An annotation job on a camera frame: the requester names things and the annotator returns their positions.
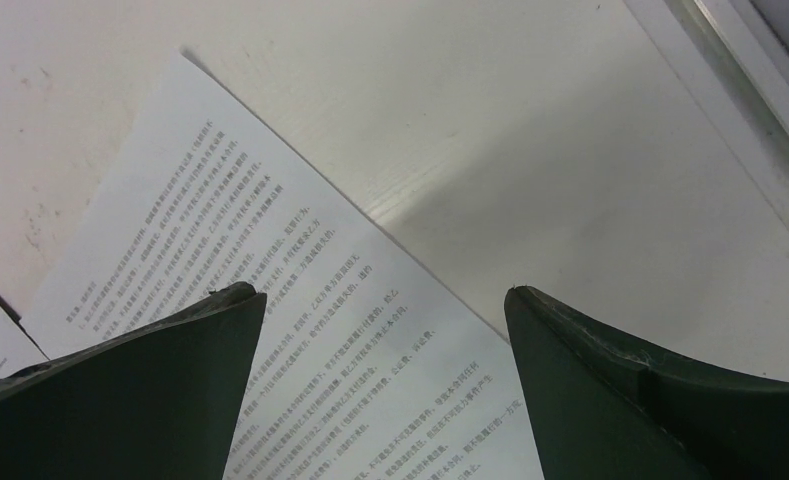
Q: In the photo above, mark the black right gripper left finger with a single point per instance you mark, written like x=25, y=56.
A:
x=158, y=402

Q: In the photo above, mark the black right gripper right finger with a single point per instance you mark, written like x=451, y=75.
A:
x=606, y=404

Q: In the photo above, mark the white paper sheet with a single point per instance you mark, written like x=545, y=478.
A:
x=366, y=366

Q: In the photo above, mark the aluminium frame rail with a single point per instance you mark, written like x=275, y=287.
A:
x=737, y=71

